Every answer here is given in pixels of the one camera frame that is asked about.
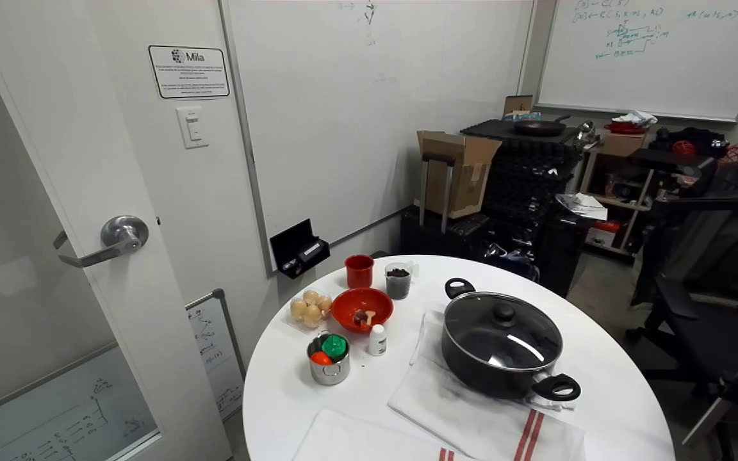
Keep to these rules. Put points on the wooden shelf rack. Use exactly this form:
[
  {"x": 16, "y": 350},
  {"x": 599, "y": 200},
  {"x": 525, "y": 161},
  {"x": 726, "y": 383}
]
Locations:
[{"x": 621, "y": 200}]

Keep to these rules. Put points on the red dish on shelf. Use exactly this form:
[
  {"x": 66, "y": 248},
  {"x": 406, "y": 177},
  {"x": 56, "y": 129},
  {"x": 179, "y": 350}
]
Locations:
[{"x": 626, "y": 126}]

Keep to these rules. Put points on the red plastic cup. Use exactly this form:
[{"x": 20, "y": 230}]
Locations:
[{"x": 360, "y": 272}]

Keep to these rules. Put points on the white towel with red stripes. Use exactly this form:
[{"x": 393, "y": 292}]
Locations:
[{"x": 360, "y": 440}]

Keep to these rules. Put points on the beige toy food cluster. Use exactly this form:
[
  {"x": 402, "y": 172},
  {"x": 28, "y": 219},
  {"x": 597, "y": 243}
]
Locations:
[{"x": 309, "y": 308}]

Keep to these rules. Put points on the white plastic bag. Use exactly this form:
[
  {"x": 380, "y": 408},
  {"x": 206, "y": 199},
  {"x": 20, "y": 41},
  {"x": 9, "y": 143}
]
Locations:
[{"x": 581, "y": 205}]

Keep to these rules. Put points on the black whiteboard eraser holder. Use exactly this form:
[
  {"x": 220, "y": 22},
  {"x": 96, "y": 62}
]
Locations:
[{"x": 294, "y": 248}]

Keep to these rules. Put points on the small cardboard box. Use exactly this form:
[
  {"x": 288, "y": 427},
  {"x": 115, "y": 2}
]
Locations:
[{"x": 519, "y": 104}]

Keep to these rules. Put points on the whiteboard with green writing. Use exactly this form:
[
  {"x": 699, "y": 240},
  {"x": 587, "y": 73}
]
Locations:
[{"x": 666, "y": 68}]

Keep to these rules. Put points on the red box on shelf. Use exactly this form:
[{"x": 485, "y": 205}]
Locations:
[{"x": 606, "y": 235}]

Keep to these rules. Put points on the white light switch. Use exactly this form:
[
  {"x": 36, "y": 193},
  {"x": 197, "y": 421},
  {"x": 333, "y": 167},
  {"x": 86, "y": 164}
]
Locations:
[{"x": 189, "y": 126}]

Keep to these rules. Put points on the black cooking pot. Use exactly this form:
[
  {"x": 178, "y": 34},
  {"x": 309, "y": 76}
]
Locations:
[{"x": 489, "y": 378}]

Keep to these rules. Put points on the glass lid with black knob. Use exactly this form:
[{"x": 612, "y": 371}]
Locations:
[{"x": 503, "y": 313}]

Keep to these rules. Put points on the large open cardboard box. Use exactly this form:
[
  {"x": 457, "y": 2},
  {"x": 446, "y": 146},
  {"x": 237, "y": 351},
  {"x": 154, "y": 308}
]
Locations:
[{"x": 462, "y": 175}]

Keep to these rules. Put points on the metal tin can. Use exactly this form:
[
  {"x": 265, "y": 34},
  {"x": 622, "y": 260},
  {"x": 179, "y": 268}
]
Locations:
[{"x": 328, "y": 376}]

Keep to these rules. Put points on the white towel under pot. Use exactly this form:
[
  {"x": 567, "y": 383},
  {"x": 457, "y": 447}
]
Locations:
[{"x": 462, "y": 410}]

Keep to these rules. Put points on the white door with glass panel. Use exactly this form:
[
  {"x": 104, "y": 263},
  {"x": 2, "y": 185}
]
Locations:
[{"x": 36, "y": 129}]

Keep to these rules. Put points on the framed paper notice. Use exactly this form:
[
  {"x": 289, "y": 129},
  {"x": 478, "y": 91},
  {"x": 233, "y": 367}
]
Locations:
[{"x": 212, "y": 341}]

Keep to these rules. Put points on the green toy vegetable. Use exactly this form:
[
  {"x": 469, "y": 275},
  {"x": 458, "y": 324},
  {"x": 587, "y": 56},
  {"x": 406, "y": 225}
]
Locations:
[{"x": 333, "y": 346}]

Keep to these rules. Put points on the round red object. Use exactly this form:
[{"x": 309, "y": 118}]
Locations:
[{"x": 683, "y": 149}]

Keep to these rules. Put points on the black office chair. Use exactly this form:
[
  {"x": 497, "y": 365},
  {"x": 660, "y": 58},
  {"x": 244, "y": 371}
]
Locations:
[{"x": 710, "y": 258}]

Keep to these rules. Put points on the clear cup with dark contents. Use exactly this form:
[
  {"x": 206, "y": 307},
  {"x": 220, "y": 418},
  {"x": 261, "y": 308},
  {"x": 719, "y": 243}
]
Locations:
[{"x": 398, "y": 282}]

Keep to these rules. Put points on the small white bottle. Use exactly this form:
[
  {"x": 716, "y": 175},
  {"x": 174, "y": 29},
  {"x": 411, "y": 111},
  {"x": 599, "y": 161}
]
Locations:
[{"x": 376, "y": 341}]

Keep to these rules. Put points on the red plastic bowl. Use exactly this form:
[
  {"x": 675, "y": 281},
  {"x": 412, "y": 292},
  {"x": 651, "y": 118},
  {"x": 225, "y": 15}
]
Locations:
[{"x": 376, "y": 303}]

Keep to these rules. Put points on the large wall whiteboard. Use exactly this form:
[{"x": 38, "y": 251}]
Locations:
[{"x": 369, "y": 111}]

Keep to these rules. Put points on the black pan on cabinet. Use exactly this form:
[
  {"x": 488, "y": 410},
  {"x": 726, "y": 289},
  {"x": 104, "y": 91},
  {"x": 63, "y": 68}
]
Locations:
[{"x": 538, "y": 126}]

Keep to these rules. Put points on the small toy piece in bowl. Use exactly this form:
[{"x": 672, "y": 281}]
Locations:
[{"x": 362, "y": 318}]

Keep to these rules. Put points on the orange toy vegetable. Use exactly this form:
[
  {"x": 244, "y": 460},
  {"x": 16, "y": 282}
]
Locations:
[{"x": 321, "y": 356}]

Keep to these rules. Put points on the white wall sign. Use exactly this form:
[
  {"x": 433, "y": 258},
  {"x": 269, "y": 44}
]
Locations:
[{"x": 188, "y": 71}]

